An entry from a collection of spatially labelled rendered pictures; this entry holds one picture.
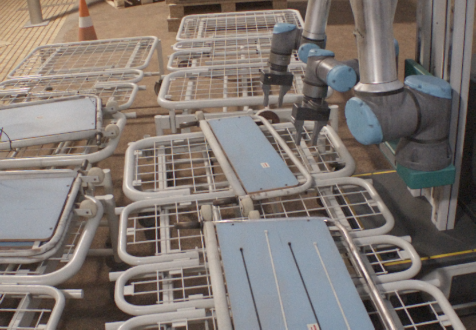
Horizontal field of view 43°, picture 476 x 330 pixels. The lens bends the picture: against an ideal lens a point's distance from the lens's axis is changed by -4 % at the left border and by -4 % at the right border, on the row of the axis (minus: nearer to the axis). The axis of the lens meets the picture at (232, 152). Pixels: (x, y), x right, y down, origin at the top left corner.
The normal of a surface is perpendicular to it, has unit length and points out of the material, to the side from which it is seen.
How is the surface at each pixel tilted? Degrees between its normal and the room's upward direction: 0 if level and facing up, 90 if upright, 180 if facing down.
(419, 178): 90
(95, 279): 0
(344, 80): 91
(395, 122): 80
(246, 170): 1
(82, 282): 0
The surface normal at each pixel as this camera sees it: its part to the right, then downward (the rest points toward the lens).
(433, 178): 0.11, 0.42
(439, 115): 0.37, 0.38
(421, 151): -0.34, 0.09
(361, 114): -0.91, 0.29
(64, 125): -0.05, -0.86
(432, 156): 0.02, 0.10
